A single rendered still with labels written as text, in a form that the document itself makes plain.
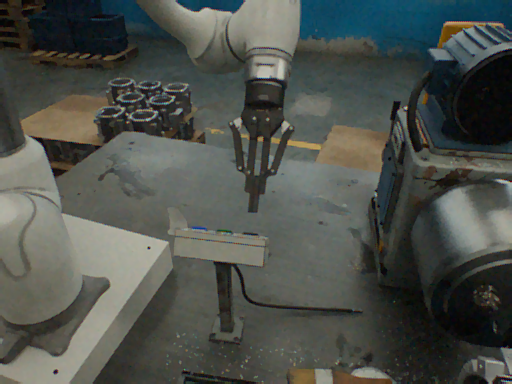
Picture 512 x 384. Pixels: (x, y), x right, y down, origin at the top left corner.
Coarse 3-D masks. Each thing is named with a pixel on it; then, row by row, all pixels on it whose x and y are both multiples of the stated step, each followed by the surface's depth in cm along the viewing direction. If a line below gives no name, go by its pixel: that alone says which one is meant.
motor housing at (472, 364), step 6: (474, 360) 52; (468, 366) 53; (474, 366) 52; (462, 372) 55; (468, 372) 53; (474, 372) 51; (462, 378) 55; (468, 378) 53; (474, 378) 52; (480, 378) 52; (486, 378) 47; (492, 378) 47; (498, 378) 46; (504, 378) 45; (510, 378) 45
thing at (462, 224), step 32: (448, 192) 71; (480, 192) 67; (416, 224) 75; (448, 224) 65; (480, 224) 61; (416, 256) 73; (448, 256) 61; (480, 256) 57; (448, 288) 62; (480, 288) 60; (448, 320) 66; (480, 320) 65
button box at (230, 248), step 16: (176, 240) 69; (192, 240) 69; (208, 240) 68; (224, 240) 68; (240, 240) 68; (256, 240) 67; (176, 256) 69; (192, 256) 69; (208, 256) 68; (224, 256) 68; (240, 256) 68; (256, 256) 67
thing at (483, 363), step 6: (480, 360) 49; (486, 360) 48; (492, 360) 48; (498, 360) 49; (480, 366) 49; (486, 366) 48; (492, 366) 48; (498, 366) 48; (480, 372) 49; (486, 372) 48; (492, 372) 48; (498, 372) 48
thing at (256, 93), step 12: (252, 84) 69; (264, 84) 68; (252, 96) 69; (264, 96) 68; (276, 96) 69; (252, 108) 71; (264, 108) 71; (276, 108) 70; (264, 120) 71; (276, 120) 70
